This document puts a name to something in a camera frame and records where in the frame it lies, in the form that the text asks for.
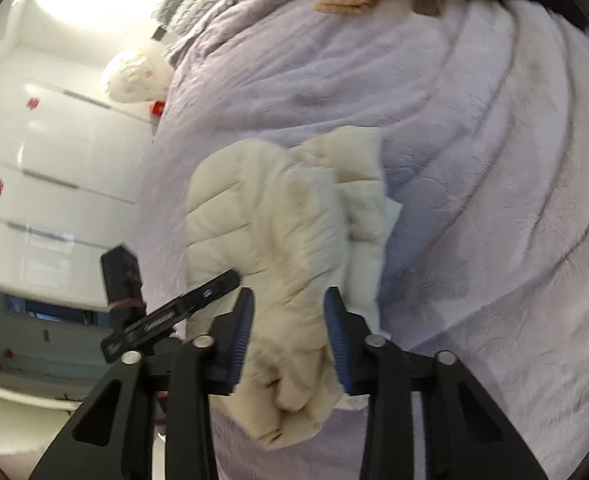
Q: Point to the cream puffer jacket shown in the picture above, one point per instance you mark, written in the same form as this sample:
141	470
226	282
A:
292	222

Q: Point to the lavender bed blanket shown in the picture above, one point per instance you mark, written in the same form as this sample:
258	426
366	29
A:
484	116

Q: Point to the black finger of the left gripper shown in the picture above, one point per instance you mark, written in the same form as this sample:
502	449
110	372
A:
201	297

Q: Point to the white wardrobe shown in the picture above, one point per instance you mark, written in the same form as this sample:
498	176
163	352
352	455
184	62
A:
69	182

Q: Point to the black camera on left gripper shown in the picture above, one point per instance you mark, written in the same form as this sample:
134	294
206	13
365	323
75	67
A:
123	287

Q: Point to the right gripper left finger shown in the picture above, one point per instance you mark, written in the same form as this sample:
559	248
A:
110	436

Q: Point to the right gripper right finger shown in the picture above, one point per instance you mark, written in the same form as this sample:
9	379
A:
429	403

